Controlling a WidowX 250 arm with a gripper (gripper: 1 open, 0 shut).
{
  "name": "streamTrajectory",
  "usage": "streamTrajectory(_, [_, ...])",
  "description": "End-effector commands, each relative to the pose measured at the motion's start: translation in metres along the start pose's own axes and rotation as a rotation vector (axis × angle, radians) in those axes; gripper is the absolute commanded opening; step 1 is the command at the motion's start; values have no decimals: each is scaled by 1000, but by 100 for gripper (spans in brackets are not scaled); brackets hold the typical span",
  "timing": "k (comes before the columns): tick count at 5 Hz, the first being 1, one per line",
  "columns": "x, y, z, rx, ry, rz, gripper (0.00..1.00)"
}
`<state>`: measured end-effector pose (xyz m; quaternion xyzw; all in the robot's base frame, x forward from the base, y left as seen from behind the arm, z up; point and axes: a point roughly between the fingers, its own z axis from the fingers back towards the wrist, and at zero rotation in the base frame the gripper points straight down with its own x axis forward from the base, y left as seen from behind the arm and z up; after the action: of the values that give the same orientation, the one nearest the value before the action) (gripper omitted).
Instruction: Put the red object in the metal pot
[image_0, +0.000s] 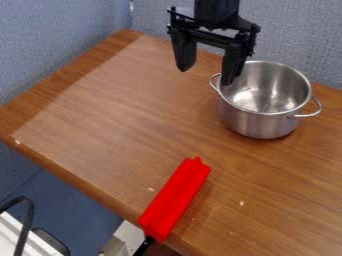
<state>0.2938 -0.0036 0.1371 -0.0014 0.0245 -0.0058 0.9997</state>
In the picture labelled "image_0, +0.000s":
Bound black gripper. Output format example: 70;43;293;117
168;5;260;85

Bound red rectangular block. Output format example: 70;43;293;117
138;157;211;243

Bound stainless steel pot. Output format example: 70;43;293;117
208;60;321;140

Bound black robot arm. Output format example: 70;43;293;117
166;0;260;86

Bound black cable loop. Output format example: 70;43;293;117
0;195;36;256

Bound white equipment under table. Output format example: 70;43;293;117
0;212;69;256

